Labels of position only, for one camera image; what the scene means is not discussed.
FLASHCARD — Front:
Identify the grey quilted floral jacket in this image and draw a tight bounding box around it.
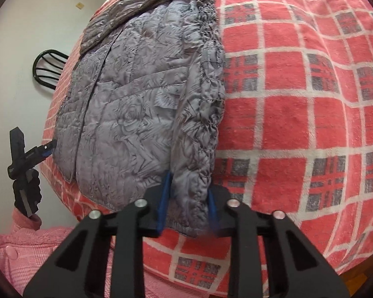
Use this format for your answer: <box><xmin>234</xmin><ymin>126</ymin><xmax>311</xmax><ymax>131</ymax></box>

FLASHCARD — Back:
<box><xmin>54</xmin><ymin>0</ymin><xmax>225</xmax><ymax>237</ymax></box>

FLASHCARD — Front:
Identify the red plaid bed blanket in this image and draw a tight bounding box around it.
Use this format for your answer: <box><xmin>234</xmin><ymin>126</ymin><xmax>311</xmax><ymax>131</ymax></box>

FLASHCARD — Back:
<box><xmin>38</xmin><ymin>0</ymin><xmax>373</xmax><ymax>298</ymax></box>

